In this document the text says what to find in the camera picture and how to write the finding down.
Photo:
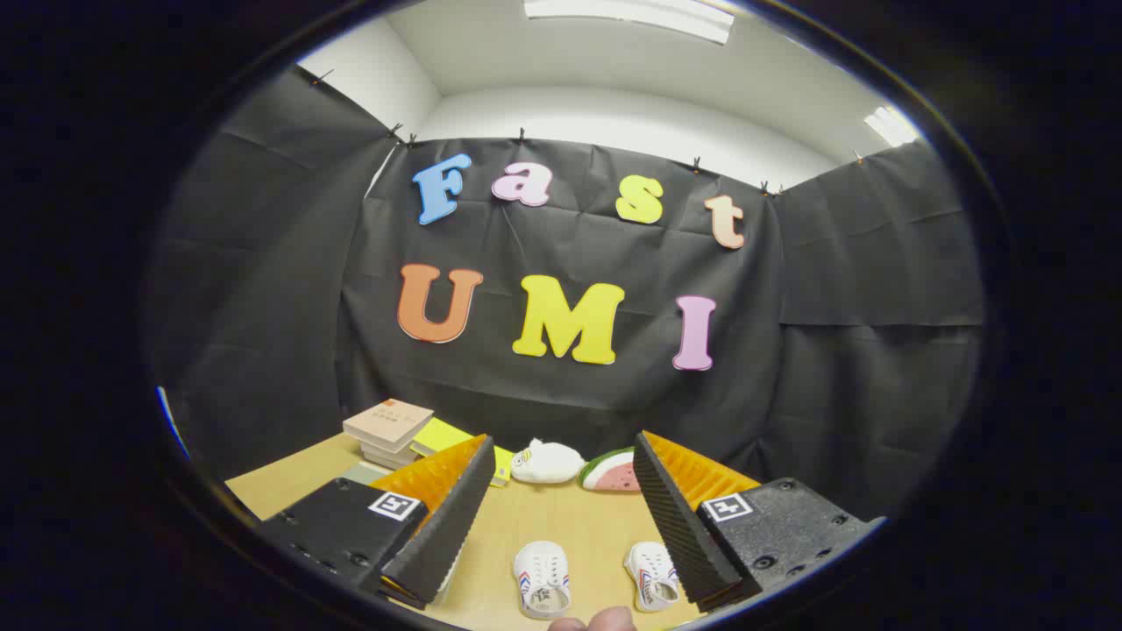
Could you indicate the black backdrop cloth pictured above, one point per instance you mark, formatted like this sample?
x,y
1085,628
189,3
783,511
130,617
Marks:
x,y
263,307

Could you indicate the yellow book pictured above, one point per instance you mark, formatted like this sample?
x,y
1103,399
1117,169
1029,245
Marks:
x,y
438,436

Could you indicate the pale grey book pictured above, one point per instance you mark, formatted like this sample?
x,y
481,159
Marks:
x,y
390,452
387,462

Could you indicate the white plush toy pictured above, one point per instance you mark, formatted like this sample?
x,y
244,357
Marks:
x,y
548,463

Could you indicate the ceiling light panel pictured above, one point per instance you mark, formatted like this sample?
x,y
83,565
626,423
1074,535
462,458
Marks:
x,y
890,125
631,16

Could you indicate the white canvas shoe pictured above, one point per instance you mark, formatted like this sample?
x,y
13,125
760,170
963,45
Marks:
x,y
647,570
541,574

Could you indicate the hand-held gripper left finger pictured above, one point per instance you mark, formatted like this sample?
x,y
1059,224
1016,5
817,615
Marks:
x,y
447,526

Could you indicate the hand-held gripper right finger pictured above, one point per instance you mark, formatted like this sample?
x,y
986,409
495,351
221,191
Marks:
x,y
679,526

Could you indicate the beige book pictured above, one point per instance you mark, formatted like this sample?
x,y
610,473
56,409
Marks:
x,y
387,423

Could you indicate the watermelon slice plush toy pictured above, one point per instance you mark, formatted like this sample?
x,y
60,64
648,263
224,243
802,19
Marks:
x,y
614,473

